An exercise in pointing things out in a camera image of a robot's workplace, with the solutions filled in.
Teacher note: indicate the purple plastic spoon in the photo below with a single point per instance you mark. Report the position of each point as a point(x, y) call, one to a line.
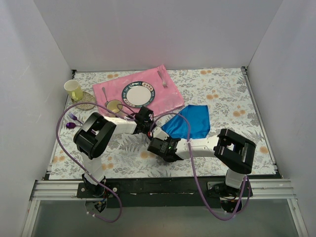
point(72, 125)

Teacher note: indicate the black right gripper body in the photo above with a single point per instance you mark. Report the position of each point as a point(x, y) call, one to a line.
point(153, 145)

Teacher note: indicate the pink satin placemat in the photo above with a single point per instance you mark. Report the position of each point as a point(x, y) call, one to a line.
point(166, 99)

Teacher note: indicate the blue cloth napkin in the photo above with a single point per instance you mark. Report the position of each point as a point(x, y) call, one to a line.
point(198, 118)

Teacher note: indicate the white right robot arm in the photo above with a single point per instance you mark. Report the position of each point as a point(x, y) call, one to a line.
point(232, 149)

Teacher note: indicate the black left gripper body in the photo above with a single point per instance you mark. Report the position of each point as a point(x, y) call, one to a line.
point(144, 112)

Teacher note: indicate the aluminium front frame rail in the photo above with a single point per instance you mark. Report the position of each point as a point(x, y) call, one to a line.
point(67, 190)

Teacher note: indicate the silver fork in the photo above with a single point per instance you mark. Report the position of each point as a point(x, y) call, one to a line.
point(164, 84)

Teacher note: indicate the round speckled coaster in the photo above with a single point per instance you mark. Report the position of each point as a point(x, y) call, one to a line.
point(87, 97)

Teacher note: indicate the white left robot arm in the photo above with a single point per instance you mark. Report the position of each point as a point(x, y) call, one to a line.
point(95, 134)

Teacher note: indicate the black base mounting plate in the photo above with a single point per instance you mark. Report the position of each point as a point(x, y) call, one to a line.
point(172, 192)

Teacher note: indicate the purple plastic fork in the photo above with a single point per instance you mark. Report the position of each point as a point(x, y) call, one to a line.
point(73, 117)

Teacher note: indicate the white plate green rim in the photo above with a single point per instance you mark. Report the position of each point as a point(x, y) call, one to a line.
point(138, 94)

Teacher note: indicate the silver spoon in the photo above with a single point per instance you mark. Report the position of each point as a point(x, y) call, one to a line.
point(106, 99)

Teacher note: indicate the yellow mug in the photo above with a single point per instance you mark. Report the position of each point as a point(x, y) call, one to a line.
point(73, 89)

